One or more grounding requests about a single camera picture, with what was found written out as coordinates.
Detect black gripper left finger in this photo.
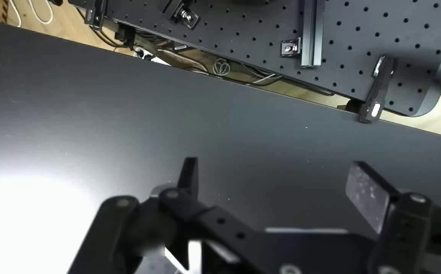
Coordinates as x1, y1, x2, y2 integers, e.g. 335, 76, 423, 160
67, 157, 261, 274

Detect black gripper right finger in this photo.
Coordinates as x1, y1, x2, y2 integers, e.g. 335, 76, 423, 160
346, 161, 441, 274

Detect black perforated breadboard plate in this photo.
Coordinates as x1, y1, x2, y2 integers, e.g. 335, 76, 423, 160
69, 0, 441, 117

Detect black clamp lever handle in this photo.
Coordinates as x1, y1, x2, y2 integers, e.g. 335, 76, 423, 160
358, 55, 399, 123

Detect black bundled cables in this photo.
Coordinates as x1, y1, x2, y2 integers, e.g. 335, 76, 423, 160
86, 9, 334, 97

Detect silver corner bracket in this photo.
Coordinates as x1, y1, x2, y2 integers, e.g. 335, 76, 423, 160
280, 39, 302, 56

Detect white cable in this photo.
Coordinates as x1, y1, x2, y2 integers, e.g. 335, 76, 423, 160
0, 0, 57, 27

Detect aluminium extrusion rail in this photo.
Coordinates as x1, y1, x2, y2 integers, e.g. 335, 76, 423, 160
302, 0, 326, 68

